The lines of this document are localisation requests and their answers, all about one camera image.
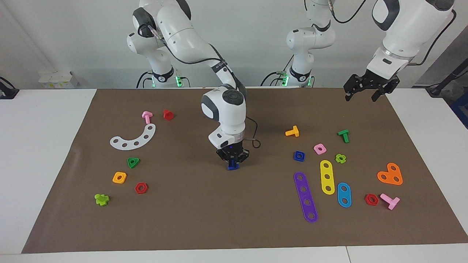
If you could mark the orange heart-shaped plate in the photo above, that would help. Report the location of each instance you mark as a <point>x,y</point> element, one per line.
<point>389,175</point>

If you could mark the black table clamp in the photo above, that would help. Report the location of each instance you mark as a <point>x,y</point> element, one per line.
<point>9,93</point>

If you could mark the green plastic screw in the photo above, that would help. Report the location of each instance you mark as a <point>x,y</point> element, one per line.
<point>344,136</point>

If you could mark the blue square nut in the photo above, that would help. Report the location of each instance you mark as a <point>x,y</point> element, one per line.
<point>295,156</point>

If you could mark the blue bin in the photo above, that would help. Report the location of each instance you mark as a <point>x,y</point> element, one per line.
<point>461,109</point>

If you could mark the yellow three-hole plate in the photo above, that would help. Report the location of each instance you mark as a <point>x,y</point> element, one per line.
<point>327,171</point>

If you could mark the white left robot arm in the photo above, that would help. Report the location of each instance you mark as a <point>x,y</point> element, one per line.
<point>411,25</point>

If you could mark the white boxes stack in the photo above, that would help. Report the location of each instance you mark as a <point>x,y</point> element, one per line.
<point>58,79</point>

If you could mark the pink plastic screw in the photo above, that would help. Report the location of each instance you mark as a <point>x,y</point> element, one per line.
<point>391,201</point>
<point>147,117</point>

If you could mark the lime green cross nut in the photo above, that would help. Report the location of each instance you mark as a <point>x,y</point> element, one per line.
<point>338,159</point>

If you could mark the red plastic screw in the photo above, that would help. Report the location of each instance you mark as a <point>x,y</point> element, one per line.
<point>168,115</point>

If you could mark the brown table mat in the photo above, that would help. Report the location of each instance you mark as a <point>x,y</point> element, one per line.
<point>219,212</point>

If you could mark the lime green cross-head screw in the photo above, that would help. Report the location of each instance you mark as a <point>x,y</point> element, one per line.
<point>101,199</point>

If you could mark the black stand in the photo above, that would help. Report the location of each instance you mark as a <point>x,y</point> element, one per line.
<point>435,90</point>

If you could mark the orange plastic screw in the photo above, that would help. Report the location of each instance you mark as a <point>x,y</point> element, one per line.
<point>293,132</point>

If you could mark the white curved five-hole plate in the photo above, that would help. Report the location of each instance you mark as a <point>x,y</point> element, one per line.
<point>141,140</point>

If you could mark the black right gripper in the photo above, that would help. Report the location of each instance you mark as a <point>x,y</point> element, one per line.
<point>234,152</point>

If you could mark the purple four-hole plate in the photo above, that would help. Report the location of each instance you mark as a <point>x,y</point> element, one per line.
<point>305,195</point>

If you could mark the blue triangle-head screw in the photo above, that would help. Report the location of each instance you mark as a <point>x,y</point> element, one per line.
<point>233,167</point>

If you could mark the blue two-hole plate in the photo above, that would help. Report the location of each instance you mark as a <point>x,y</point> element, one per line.
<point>344,195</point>

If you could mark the orange square nut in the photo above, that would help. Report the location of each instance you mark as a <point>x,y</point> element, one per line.
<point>114,179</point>

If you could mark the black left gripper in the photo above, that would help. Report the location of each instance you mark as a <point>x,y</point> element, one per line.
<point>374,80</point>

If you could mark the pink square nut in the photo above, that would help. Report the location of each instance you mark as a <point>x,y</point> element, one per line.
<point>316,148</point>

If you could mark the red hexagon nut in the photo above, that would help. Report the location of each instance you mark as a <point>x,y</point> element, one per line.
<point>366,199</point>
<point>137,188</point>

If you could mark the green triangle nut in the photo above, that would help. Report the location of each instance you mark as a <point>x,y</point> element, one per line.
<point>137,160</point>

